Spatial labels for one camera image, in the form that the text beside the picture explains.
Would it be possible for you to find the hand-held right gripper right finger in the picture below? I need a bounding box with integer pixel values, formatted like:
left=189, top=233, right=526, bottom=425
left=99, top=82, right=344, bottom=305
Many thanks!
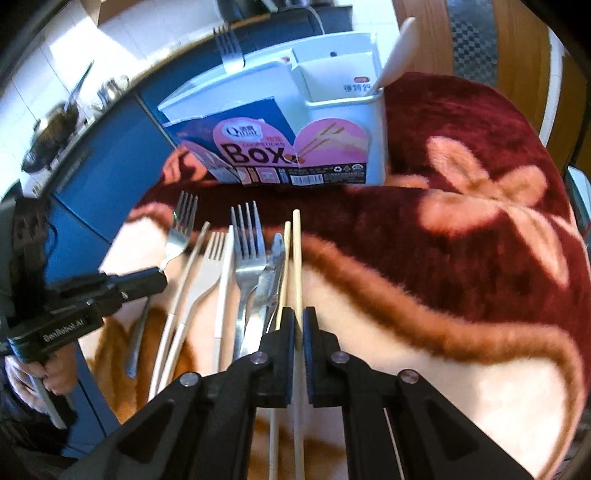
left=301, top=307, right=534, bottom=480

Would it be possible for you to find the person's left hand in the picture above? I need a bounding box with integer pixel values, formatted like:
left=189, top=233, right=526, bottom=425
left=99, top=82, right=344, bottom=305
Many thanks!
left=7, top=344, right=79, bottom=397

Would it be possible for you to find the steel kettle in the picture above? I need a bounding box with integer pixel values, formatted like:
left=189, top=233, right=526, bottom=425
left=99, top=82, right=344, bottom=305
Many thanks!
left=98, top=76, right=131, bottom=110

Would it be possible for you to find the large steel fork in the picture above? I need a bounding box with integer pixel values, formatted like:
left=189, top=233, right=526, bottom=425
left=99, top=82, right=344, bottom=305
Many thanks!
left=230, top=200, right=269, bottom=365

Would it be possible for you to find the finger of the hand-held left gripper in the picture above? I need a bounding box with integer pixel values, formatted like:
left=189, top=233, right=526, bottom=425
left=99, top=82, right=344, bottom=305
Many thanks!
left=46, top=270, right=168, bottom=319

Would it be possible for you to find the white power cable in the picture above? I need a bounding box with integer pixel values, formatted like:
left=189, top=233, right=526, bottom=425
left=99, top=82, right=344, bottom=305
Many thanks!
left=301, top=6, right=325, bottom=34

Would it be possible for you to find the wooden chopstick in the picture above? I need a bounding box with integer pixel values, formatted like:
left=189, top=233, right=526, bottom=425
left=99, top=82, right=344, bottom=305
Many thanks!
left=270, top=220, right=293, bottom=480

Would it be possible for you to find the light blue utensil holder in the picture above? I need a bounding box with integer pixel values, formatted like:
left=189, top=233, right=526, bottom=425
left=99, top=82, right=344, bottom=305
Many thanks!
left=157, top=31, right=391, bottom=185

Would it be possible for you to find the pink and blue chopsticks box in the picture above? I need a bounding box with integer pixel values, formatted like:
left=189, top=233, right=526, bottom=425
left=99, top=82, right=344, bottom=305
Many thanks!
left=161, top=97, right=370, bottom=185

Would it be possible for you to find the person's left forearm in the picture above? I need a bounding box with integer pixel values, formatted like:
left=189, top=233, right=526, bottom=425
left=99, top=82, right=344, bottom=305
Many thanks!
left=0, top=388, right=77, bottom=462

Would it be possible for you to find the cream plastic spoon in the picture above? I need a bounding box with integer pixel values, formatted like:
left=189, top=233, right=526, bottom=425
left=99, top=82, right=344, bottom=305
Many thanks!
left=372, top=16, right=419, bottom=95

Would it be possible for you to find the steel wok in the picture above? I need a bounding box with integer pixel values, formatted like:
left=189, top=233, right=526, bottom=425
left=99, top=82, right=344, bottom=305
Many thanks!
left=21, top=60, right=95, bottom=174

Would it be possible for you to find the small steel fork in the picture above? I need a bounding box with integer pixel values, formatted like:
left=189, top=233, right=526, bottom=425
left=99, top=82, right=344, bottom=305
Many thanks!
left=124, top=191, right=199, bottom=379

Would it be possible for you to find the red floral blanket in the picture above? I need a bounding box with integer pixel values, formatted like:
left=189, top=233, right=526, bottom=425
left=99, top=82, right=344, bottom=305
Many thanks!
left=88, top=71, right=585, bottom=480

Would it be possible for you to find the steel knife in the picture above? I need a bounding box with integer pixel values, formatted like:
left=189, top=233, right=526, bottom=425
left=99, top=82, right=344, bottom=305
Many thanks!
left=240, top=232, right=288, bottom=361

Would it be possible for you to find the cream plastic knife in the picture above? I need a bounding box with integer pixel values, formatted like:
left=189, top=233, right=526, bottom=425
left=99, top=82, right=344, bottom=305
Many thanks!
left=213, top=224, right=236, bottom=372

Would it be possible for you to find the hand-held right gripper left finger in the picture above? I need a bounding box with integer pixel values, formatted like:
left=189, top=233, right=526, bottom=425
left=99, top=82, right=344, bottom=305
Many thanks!
left=60, top=307, right=296, bottom=480

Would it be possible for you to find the wooden door with glass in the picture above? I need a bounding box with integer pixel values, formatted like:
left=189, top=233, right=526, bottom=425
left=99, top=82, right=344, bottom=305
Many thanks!
left=394, top=0, right=555, bottom=139

